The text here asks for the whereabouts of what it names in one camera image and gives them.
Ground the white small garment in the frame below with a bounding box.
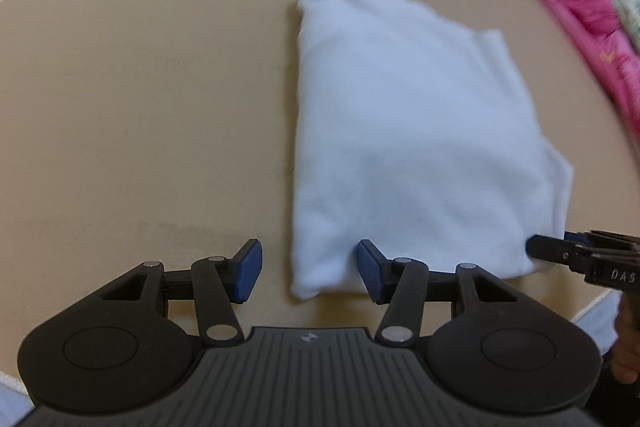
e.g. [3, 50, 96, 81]
[291, 0, 573, 299]

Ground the person's right hand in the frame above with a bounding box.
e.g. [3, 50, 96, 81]
[610, 295, 640, 385]

